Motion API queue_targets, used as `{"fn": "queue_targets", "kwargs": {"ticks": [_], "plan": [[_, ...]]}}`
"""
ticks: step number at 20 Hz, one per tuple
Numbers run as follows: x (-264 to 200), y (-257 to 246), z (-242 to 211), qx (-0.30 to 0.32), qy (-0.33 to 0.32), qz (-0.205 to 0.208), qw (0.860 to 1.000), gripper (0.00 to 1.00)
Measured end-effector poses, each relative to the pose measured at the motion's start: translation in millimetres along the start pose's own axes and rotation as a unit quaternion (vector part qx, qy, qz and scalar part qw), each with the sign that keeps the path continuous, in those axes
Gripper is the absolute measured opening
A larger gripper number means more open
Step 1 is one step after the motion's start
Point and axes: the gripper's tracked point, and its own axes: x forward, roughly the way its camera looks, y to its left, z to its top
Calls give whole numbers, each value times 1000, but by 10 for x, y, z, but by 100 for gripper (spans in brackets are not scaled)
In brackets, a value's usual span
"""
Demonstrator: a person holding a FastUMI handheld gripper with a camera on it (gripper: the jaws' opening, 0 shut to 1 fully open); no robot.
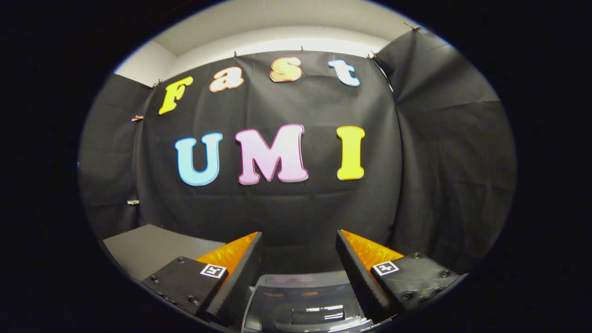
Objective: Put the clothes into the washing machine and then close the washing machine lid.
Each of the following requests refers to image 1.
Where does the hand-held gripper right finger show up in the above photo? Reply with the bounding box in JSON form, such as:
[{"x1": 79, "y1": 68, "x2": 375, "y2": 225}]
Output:
[{"x1": 335, "y1": 229, "x2": 464, "y2": 324}]

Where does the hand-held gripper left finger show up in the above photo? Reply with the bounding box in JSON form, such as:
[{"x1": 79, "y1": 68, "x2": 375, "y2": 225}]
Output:
[{"x1": 138, "y1": 231, "x2": 265, "y2": 328}]

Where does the black backdrop cloth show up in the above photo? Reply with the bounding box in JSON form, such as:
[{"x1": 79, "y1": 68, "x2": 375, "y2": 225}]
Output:
[{"x1": 78, "y1": 25, "x2": 517, "y2": 273}]

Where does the dark grey cabinet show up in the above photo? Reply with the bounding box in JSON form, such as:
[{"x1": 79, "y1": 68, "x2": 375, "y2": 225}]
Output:
[{"x1": 103, "y1": 224, "x2": 227, "y2": 282}]

